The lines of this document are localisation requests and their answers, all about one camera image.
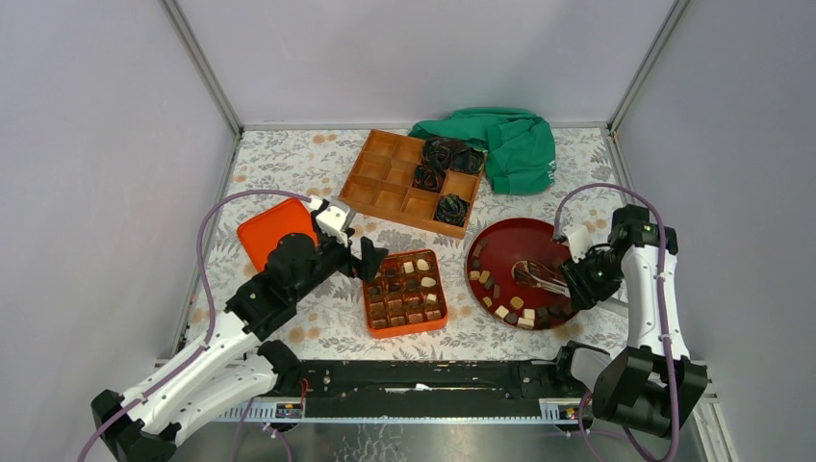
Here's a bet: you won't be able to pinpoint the orange box lid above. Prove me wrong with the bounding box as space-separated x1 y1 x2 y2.
237 198 318 271

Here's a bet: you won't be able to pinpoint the wooden compartment organizer tray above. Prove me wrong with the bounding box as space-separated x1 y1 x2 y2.
339 129 483 239

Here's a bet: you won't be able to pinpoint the dark rolled fabric back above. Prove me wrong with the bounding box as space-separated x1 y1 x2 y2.
421 137 486 175

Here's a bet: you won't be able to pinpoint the green cloth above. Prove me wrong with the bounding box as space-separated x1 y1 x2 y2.
409 107 556 195

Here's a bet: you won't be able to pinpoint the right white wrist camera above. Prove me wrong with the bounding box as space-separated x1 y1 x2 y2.
554 224 594 263

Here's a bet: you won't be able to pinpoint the dark rolled fabric middle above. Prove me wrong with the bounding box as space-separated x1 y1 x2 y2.
412 164 446 193

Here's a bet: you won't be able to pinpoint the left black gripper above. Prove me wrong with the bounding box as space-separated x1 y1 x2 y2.
291 213 389 304

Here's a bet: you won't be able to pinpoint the dark rolled fabric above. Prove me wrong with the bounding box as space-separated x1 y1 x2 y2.
412 164 446 193
433 193 470 227
421 137 486 175

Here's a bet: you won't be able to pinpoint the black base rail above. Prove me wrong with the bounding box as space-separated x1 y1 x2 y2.
258 360 585 423

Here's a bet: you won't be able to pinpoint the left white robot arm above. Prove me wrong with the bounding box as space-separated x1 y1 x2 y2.
80 233 389 461

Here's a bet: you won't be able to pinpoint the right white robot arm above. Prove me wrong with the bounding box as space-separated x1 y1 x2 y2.
551 205 709 438

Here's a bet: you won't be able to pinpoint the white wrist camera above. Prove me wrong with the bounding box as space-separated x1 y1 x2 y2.
308 195 356 247
554 224 594 263

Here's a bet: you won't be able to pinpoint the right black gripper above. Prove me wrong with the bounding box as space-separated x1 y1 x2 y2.
557 246 625 312

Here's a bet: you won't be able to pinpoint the orange chocolate box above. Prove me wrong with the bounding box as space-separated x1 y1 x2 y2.
362 249 448 339

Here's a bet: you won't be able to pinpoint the dark rolled fabric front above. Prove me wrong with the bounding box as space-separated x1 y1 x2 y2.
433 193 470 227

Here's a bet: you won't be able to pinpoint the floral table mat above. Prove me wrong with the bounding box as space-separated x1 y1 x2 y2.
207 127 627 360

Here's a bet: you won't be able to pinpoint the aluminium frame rail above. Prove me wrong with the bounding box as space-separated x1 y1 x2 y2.
130 358 734 462

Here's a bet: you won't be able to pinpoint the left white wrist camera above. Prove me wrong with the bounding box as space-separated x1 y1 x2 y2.
308 195 356 247

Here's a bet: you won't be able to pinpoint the metal serving tongs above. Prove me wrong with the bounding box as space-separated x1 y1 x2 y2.
511 260 570 297

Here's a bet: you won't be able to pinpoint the red round plate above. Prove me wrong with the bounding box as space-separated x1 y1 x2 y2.
465 218 578 330

